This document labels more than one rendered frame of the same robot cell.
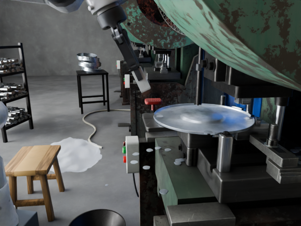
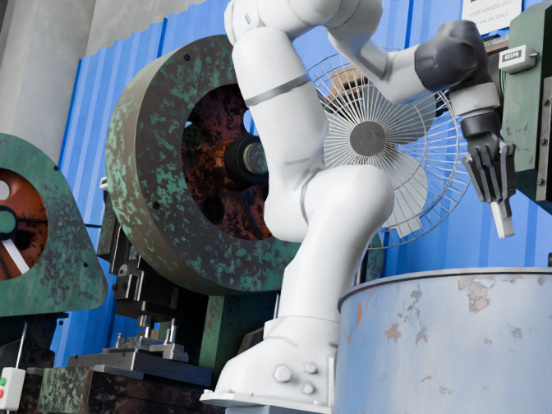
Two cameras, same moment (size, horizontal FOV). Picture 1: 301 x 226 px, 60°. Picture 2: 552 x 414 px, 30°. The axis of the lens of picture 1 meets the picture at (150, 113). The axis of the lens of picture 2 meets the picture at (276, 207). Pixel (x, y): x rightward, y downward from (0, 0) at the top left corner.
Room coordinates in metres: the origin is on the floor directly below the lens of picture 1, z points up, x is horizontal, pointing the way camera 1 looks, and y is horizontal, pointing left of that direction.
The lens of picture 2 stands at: (-0.63, 1.37, 0.32)
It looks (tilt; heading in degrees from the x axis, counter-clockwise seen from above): 16 degrees up; 329
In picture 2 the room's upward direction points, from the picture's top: 8 degrees clockwise
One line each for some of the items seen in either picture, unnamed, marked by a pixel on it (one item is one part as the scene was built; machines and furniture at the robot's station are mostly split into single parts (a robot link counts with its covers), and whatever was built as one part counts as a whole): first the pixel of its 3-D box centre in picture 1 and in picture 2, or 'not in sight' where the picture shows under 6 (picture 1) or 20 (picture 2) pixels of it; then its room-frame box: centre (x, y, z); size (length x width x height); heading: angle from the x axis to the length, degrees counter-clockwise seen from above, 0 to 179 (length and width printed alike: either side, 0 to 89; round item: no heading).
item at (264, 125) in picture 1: (240, 123); not in sight; (0.75, -0.27, 0.76); 0.15 x 0.09 x 0.05; 7
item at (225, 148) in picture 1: (224, 150); not in sight; (0.56, -0.17, 0.75); 0.03 x 0.03 x 0.10; 7
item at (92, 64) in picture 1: (92, 81); not in sight; (3.67, 0.83, 0.40); 0.45 x 0.40 x 0.79; 19
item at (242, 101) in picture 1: (242, 96); not in sight; (0.75, -0.27, 0.84); 0.05 x 0.03 x 0.04; 7
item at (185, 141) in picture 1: (185, 138); not in sight; (0.73, -0.11, 0.72); 0.25 x 0.14 x 0.14; 97
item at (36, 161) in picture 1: (36, 181); not in sight; (1.41, 0.69, 0.16); 0.34 x 0.24 x 0.34; 6
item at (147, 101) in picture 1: (153, 108); not in sight; (1.05, -0.01, 0.72); 0.07 x 0.06 x 0.08; 97
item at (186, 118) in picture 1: (202, 116); not in sight; (0.74, -0.15, 0.78); 0.29 x 0.29 x 0.01
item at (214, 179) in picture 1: (239, 148); not in sight; (0.75, -0.28, 0.68); 0.45 x 0.30 x 0.06; 7
